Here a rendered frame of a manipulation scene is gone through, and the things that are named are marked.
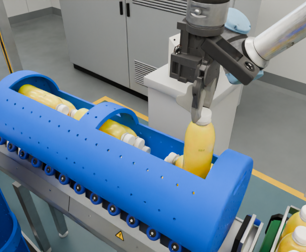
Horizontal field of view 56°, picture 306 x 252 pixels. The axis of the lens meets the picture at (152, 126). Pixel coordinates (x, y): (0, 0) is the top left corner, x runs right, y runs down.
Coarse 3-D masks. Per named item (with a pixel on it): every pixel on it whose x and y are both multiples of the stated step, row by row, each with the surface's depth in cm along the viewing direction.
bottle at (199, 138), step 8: (192, 128) 66; (200, 128) 65; (208, 128) 66; (192, 136) 66; (200, 136) 66; (208, 136) 66; (184, 144) 71; (192, 144) 67; (200, 144) 66; (208, 144) 67; (184, 152) 72; (192, 152) 69; (200, 152) 68; (208, 152) 68; (184, 160) 73; (192, 160) 70; (200, 160) 69; (208, 160) 70; (184, 168) 74; (192, 168) 71; (200, 168) 71; (208, 168) 72; (200, 176) 73
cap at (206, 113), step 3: (204, 108) 66; (207, 108) 66; (204, 111) 65; (207, 111) 65; (210, 111) 65; (201, 114) 64; (204, 114) 64; (207, 114) 64; (210, 114) 64; (201, 117) 64; (204, 117) 64; (207, 117) 64; (210, 117) 65; (198, 120) 65; (201, 120) 64; (204, 120) 64; (207, 120) 65
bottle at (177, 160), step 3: (174, 156) 86; (177, 156) 86; (180, 156) 84; (174, 159) 85; (177, 159) 84; (180, 159) 83; (174, 162) 85; (177, 162) 84; (180, 162) 83; (177, 165) 84; (180, 165) 83
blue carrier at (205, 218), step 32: (0, 96) 99; (64, 96) 119; (0, 128) 101; (32, 128) 91; (64, 128) 85; (96, 128) 82; (64, 160) 85; (96, 160) 79; (128, 160) 74; (160, 160) 72; (224, 160) 69; (96, 192) 84; (128, 192) 74; (160, 192) 69; (192, 192) 67; (224, 192) 64; (160, 224) 72; (192, 224) 66; (224, 224) 72
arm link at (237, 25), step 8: (232, 8) 100; (232, 16) 98; (240, 16) 100; (232, 24) 96; (240, 24) 98; (248, 24) 100; (224, 32) 99; (232, 32) 98; (240, 32) 97; (248, 32) 99; (232, 40) 98
